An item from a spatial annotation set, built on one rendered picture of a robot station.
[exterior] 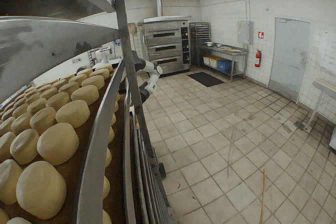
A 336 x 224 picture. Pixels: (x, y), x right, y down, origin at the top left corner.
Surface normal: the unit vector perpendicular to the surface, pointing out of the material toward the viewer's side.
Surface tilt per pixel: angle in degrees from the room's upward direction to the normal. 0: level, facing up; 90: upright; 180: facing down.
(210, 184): 0
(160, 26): 90
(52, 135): 0
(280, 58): 90
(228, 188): 0
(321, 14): 90
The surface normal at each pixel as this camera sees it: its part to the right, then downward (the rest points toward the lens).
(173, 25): 0.36, 0.41
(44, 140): -0.09, -0.88
